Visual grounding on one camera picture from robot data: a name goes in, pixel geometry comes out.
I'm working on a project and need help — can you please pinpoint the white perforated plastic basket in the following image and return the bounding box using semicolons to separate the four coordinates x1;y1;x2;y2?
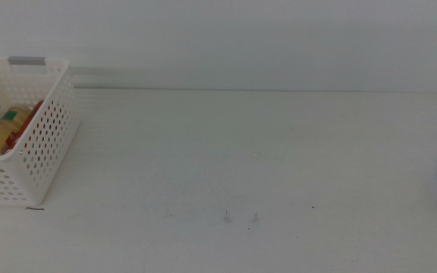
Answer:
0;56;81;207

